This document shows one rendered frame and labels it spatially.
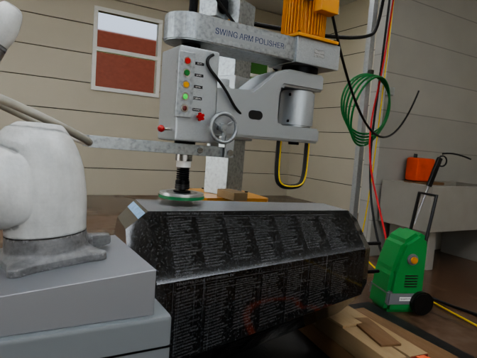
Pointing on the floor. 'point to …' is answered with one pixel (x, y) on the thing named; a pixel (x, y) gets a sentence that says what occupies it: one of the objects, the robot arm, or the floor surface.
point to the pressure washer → (403, 269)
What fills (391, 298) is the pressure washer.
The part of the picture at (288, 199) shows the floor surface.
